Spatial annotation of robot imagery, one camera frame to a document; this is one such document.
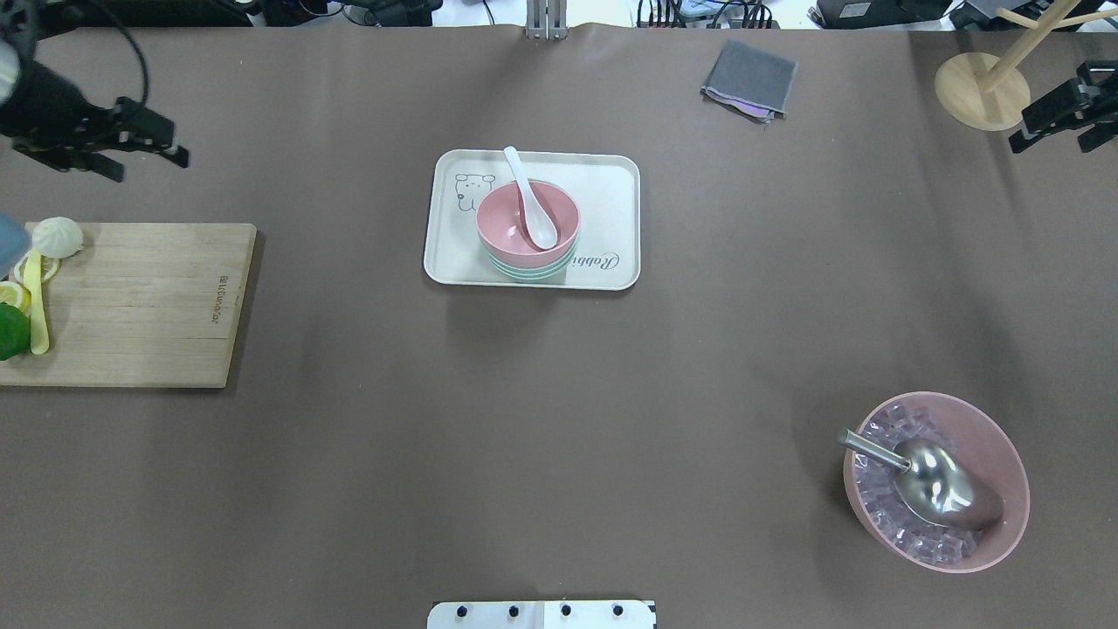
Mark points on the grey folded cloth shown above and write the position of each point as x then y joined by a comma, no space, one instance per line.
752,81

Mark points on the small pink bowl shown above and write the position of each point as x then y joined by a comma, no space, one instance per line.
499,214

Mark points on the metal ice scoop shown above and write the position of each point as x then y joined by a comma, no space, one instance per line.
934,486

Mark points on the large pink ice bowl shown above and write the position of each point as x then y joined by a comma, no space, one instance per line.
985,449

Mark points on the top green bowl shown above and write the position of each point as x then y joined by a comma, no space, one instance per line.
519,252

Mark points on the bamboo cutting board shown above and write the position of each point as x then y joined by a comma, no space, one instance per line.
152,305

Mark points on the half lemon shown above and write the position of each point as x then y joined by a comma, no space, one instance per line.
16,295

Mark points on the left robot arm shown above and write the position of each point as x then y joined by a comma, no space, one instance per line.
7,70

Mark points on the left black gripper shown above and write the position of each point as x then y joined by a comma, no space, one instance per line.
45,107

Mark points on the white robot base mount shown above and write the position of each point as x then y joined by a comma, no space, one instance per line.
553,613

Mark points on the aluminium frame post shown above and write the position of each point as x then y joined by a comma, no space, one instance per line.
546,20

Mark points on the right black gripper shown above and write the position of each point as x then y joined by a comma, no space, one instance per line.
1059,106

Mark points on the green lime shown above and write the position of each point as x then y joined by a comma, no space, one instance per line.
15,337

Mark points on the lemon slice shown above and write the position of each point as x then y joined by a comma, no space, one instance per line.
49,267

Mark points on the cream rabbit serving tray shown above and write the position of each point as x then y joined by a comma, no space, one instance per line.
606,255

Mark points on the wooden mug tree stand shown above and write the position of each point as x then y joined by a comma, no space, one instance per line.
988,92

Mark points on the white ceramic spoon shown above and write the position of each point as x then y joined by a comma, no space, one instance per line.
540,228

